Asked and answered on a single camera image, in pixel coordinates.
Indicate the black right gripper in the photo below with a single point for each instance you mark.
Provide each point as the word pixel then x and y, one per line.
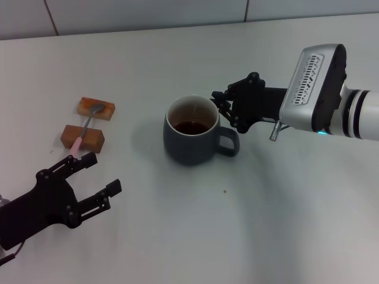
pixel 257 103

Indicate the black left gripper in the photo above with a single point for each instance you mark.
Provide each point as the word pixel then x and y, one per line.
pixel 41 204

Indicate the dark grey ceramic cup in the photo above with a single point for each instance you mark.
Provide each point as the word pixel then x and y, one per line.
pixel 189 148

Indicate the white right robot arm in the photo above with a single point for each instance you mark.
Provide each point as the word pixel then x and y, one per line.
pixel 364 114

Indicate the dark brown wooden arch block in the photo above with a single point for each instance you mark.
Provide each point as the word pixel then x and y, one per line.
pixel 93 142

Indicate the light wooden block orange stain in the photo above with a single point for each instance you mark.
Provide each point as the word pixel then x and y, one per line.
pixel 108 112

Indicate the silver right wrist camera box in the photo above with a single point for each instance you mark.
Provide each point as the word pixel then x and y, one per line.
pixel 308 88

